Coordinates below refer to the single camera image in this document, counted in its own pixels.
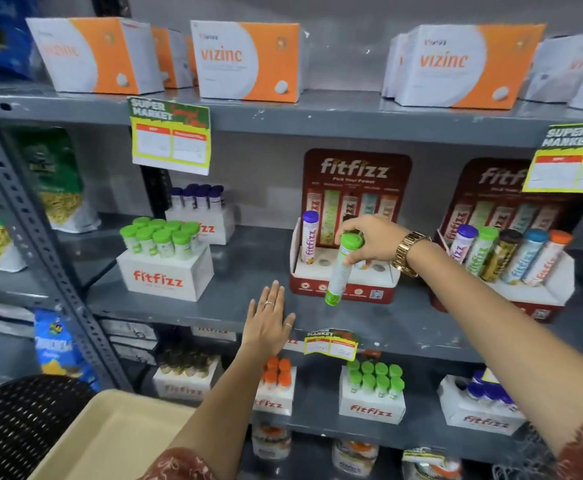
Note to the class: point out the person's right hand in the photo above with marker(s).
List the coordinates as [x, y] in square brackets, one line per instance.
[381, 239]

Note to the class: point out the person's left hand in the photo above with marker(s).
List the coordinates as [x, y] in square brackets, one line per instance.
[266, 329]

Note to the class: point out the red fitfizz display stand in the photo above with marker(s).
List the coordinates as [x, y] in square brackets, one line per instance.
[491, 179]
[356, 169]

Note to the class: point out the black cap gold tube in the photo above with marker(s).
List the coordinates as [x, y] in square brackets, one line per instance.
[501, 254]

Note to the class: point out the beige plastic tray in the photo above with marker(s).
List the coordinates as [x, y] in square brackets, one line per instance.
[116, 439]

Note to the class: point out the person's left forearm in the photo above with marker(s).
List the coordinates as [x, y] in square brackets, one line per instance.
[221, 409]

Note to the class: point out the person's right forearm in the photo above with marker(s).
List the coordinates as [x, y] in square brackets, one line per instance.
[496, 334]

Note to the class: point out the stack of flat white boxes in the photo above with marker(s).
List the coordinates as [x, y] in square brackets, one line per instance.
[129, 339]

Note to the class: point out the row of white blue boxes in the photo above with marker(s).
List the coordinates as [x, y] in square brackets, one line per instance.
[1, 319]

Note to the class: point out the gold wristwatch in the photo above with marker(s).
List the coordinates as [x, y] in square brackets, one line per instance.
[406, 249]

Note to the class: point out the group of short orange-capped tubes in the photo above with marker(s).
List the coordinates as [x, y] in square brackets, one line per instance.
[277, 374]

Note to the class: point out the white tube carton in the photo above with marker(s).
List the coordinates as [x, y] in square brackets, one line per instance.
[161, 279]
[216, 229]
[481, 422]
[371, 409]
[181, 389]
[271, 402]
[214, 333]

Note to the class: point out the small yellow price tag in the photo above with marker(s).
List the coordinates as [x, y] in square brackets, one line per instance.
[331, 347]
[489, 377]

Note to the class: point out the group of short brown-capped tubes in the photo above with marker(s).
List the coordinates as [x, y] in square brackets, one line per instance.
[186, 362]

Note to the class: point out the white orange label jar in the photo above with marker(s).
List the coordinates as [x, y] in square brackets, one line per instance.
[431, 469]
[354, 459]
[271, 442]

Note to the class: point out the group of short green-capped tubes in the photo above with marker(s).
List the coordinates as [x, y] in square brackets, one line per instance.
[161, 237]
[371, 379]

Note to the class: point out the group of short purple-capped tubes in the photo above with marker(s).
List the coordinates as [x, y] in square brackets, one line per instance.
[491, 392]
[196, 194]

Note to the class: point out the large yellow green price sign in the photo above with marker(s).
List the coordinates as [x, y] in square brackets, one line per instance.
[566, 169]
[171, 139]

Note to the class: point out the blue snack bag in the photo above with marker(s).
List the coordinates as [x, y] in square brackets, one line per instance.
[56, 344]

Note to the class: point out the row of orange white cartons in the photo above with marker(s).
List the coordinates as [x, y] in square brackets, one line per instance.
[246, 59]

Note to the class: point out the black perforated chair orange seat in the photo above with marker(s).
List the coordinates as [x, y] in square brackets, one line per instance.
[16, 424]

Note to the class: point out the dark blue foil bag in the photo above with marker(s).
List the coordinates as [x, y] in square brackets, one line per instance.
[1, 39]

